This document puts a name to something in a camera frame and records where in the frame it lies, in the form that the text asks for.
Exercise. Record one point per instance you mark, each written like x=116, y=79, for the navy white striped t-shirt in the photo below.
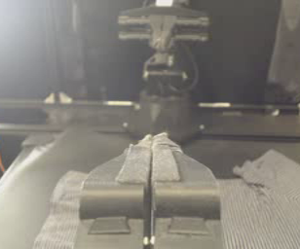
x=266, y=214

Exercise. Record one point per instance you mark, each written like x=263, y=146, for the grey upright panel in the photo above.
x=291, y=42

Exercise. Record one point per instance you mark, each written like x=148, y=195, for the white frame bracket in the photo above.
x=59, y=99

